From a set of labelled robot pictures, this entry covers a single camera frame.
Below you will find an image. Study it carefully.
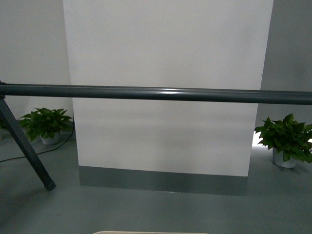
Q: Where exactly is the right potted green plant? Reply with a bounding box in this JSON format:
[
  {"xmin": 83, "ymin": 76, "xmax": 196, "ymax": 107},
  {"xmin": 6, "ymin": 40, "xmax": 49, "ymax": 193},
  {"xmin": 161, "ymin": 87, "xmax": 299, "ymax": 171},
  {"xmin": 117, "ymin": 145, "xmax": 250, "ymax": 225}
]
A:
[{"xmin": 254, "ymin": 114, "xmax": 312, "ymax": 163}]

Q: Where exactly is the grey clothes rack bar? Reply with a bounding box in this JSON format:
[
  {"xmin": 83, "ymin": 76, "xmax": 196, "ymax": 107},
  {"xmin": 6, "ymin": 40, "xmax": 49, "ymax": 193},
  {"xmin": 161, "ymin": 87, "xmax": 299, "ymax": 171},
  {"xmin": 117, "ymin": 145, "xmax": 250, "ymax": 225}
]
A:
[{"xmin": 0, "ymin": 83, "xmax": 312, "ymax": 105}]

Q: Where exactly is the left potted green plant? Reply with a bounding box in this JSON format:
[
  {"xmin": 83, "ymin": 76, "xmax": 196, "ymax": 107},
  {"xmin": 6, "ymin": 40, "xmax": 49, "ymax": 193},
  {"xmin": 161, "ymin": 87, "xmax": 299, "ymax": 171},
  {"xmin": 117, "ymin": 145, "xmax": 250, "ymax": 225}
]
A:
[{"xmin": 19, "ymin": 107, "xmax": 73, "ymax": 145}]

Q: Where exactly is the cream plastic laundry hamper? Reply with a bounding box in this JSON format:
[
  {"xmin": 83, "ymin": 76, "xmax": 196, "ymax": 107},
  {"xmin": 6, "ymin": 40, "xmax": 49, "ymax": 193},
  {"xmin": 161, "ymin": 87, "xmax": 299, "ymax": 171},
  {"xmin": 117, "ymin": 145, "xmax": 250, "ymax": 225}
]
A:
[{"xmin": 93, "ymin": 231, "xmax": 206, "ymax": 234}]

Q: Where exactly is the black floor cable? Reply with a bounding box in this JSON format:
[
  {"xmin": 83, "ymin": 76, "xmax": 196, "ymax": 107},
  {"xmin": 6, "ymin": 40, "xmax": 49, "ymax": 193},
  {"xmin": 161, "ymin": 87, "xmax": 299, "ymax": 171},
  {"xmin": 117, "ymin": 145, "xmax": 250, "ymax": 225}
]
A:
[{"xmin": 0, "ymin": 119, "xmax": 75, "ymax": 163}]

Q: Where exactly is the grey clothes rack left leg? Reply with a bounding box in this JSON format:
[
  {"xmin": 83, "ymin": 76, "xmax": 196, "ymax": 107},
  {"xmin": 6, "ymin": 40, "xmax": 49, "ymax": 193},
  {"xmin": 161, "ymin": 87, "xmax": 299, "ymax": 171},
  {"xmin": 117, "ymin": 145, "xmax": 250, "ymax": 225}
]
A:
[{"xmin": 0, "ymin": 93, "xmax": 56, "ymax": 191}]

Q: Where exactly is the potted green plant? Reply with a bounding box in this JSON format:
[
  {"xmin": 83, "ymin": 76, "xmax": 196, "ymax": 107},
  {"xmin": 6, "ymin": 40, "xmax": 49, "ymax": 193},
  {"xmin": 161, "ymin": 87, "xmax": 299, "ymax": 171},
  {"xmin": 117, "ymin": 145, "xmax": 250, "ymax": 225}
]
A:
[
  {"xmin": 254, "ymin": 114, "xmax": 312, "ymax": 163},
  {"xmin": 19, "ymin": 107, "xmax": 73, "ymax": 145}
]

